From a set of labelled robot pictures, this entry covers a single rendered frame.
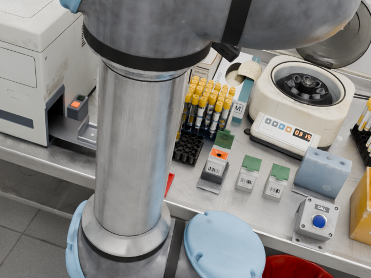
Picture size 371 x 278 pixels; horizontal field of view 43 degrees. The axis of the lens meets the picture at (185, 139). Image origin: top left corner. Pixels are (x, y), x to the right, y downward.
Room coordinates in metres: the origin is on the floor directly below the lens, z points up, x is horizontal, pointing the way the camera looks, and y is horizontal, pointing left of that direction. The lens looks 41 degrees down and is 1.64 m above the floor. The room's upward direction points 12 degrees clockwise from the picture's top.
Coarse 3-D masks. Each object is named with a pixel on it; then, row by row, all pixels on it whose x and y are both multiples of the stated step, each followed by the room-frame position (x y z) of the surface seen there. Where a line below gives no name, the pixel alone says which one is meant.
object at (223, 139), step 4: (220, 132) 0.78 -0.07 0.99; (224, 132) 0.78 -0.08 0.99; (228, 132) 0.78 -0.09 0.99; (216, 136) 0.78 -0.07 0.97; (220, 136) 0.78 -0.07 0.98; (224, 136) 0.78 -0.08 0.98; (228, 136) 0.78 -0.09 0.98; (232, 136) 0.78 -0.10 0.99; (216, 140) 0.78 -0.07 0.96; (220, 140) 0.78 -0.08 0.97; (224, 140) 0.78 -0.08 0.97; (228, 140) 0.78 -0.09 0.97; (232, 140) 0.78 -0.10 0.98; (216, 144) 0.78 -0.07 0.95; (220, 144) 0.78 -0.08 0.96; (224, 144) 0.78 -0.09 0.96; (228, 144) 0.78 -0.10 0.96; (228, 148) 0.77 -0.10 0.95
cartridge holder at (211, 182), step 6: (228, 162) 0.78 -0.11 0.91; (204, 168) 0.74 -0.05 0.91; (228, 168) 0.78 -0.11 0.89; (204, 174) 0.73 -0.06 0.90; (210, 174) 0.73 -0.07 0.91; (222, 174) 0.73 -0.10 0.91; (198, 180) 0.72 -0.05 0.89; (204, 180) 0.72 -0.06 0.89; (210, 180) 0.73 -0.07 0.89; (216, 180) 0.72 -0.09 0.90; (222, 180) 0.74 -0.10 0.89; (198, 186) 0.71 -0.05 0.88; (204, 186) 0.71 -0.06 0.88; (210, 186) 0.71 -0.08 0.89; (216, 186) 0.71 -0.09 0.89; (216, 192) 0.71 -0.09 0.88
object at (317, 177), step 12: (312, 156) 0.78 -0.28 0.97; (324, 156) 0.79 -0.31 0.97; (336, 156) 0.80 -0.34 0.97; (300, 168) 0.78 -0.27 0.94; (312, 168) 0.77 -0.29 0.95; (324, 168) 0.77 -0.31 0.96; (336, 168) 0.76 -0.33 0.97; (348, 168) 0.77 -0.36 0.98; (300, 180) 0.77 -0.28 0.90; (312, 180) 0.77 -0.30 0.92; (324, 180) 0.76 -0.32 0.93; (336, 180) 0.76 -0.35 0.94; (300, 192) 0.76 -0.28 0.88; (312, 192) 0.76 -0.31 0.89; (324, 192) 0.76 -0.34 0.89; (336, 192) 0.76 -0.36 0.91
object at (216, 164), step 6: (216, 150) 0.76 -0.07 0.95; (222, 150) 0.77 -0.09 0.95; (228, 150) 0.77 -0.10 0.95; (210, 156) 0.74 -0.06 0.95; (216, 156) 0.74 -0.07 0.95; (222, 156) 0.75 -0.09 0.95; (228, 156) 0.75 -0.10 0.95; (210, 162) 0.73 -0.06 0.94; (216, 162) 0.73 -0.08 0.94; (222, 162) 0.74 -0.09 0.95; (210, 168) 0.73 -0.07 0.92; (216, 168) 0.73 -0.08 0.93; (222, 168) 0.73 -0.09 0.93; (216, 174) 0.73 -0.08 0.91
